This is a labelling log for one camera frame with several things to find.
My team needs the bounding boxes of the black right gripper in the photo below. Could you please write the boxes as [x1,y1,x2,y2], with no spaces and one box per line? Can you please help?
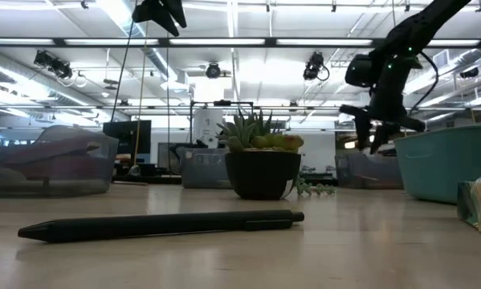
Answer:
[339,51,426,156]

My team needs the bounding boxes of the teal plastic bin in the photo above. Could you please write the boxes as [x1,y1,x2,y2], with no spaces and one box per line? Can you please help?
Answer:
[393,124,481,205]

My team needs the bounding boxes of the small grey plastic bin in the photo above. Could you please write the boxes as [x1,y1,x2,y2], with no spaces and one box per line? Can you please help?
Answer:
[335,149,404,190]
[178,146,234,190]

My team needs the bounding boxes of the black ballpoint pen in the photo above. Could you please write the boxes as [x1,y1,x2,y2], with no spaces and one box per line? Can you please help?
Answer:
[18,209,305,244]

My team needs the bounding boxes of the black overhead rig bar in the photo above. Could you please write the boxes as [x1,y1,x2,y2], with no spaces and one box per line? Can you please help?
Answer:
[0,37,481,50]

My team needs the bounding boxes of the white ceiling vent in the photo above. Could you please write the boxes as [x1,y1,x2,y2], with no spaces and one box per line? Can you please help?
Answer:
[432,48,450,71]

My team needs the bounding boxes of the white cylindrical tank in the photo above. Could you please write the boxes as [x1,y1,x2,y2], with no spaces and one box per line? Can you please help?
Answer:
[192,108,224,149]

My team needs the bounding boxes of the succulent plant in black pot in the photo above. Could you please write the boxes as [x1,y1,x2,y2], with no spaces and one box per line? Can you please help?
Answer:
[215,108,337,201]

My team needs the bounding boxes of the black monitor screen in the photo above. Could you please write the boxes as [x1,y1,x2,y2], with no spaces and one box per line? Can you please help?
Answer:
[102,120,152,156]

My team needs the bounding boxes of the wide grey plastic bin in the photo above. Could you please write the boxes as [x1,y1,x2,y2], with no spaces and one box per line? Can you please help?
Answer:
[0,124,120,197]

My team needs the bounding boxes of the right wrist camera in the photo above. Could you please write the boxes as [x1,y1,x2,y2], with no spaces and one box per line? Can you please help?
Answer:
[344,53,377,88]

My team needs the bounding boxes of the black hanging cord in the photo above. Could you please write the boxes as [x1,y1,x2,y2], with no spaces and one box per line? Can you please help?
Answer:
[110,0,139,123]

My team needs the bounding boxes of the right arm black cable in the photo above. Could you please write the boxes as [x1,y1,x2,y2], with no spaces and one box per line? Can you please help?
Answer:
[408,51,440,116]

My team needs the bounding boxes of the yellow hanging cord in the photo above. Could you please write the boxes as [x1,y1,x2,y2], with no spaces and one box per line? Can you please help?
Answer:
[128,22,149,177]

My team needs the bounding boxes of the black metal stand frame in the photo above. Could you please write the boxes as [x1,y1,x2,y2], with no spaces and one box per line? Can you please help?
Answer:
[190,100,255,149]

